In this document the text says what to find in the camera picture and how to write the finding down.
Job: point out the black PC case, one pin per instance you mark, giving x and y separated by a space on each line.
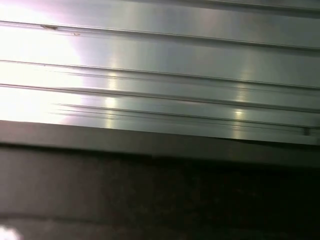
150 200

